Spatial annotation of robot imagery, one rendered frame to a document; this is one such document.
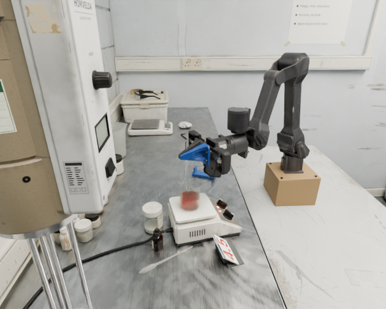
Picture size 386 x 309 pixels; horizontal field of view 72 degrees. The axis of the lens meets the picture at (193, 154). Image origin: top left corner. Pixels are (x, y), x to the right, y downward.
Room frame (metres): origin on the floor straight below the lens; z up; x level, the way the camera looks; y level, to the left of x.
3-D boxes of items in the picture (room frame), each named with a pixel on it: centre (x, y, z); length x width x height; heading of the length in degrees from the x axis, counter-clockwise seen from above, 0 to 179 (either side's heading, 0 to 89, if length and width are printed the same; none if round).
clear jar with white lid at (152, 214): (0.65, 0.12, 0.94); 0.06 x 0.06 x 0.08
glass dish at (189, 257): (0.54, 0.02, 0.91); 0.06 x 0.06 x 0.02
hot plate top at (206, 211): (0.65, 0.00, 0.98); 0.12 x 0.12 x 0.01; 15
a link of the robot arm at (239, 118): (0.73, -0.15, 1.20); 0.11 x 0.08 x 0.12; 121
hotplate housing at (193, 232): (0.66, -0.02, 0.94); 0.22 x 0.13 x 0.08; 105
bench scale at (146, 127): (1.54, 0.25, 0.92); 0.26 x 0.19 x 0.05; 94
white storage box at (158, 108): (1.85, 0.33, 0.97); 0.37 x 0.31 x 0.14; 6
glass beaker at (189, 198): (0.65, 0.01, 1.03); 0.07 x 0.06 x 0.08; 11
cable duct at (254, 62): (2.07, -0.39, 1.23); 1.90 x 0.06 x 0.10; 93
